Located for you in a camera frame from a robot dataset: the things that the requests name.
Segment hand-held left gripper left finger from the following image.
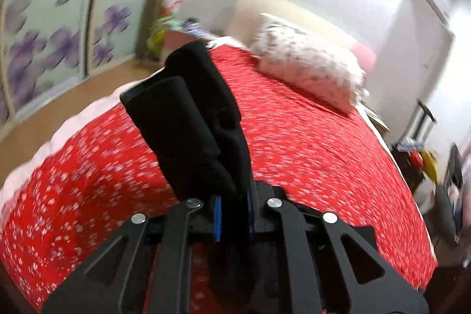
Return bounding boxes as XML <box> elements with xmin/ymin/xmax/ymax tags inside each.
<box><xmin>40</xmin><ymin>196</ymin><xmax>222</xmax><ymax>314</ymax></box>

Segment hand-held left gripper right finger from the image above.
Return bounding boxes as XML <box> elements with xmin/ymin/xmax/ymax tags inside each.
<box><xmin>243</xmin><ymin>183</ymin><xmax>429</xmax><ymax>314</ymax></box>

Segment black pants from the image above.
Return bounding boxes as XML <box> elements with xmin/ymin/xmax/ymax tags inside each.
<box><xmin>120</xmin><ymin>40</ymin><xmax>254</xmax><ymax>206</ymax></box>

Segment bed with red floral cover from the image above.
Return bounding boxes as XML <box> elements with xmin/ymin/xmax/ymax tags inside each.
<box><xmin>0</xmin><ymin>36</ymin><xmax>438</xmax><ymax>314</ymax></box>

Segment yellow plush toy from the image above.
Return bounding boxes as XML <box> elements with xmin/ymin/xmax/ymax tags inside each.
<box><xmin>421</xmin><ymin>148</ymin><xmax>439</xmax><ymax>183</ymax></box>

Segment dark bedside table with clutter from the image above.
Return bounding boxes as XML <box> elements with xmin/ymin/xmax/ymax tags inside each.
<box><xmin>390</xmin><ymin>99</ymin><xmax>437</xmax><ymax>190</ymax></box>

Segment floral print pillow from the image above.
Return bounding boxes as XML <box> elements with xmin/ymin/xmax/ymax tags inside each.
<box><xmin>250</xmin><ymin>13</ymin><xmax>369</xmax><ymax>116</ymax></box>

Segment pale pink pillow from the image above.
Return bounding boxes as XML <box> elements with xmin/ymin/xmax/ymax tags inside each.
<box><xmin>349</xmin><ymin>42</ymin><xmax>378</xmax><ymax>69</ymax></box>

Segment green toy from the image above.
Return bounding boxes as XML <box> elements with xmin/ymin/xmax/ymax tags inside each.
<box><xmin>147</xmin><ymin>16</ymin><xmax>175</xmax><ymax>55</ymax></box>

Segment cream and pink headboard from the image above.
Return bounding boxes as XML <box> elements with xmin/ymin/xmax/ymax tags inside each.
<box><xmin>224</xmin><ymin>0</ymin><xmax>354</xmax><ymax>50</ymax></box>

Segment floral sliding wardrobe doors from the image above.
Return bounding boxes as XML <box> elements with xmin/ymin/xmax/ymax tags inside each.
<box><xmin>0</xmin><ymin>0</ymin><xmax>185</xmax><ymax>127</ymax></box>

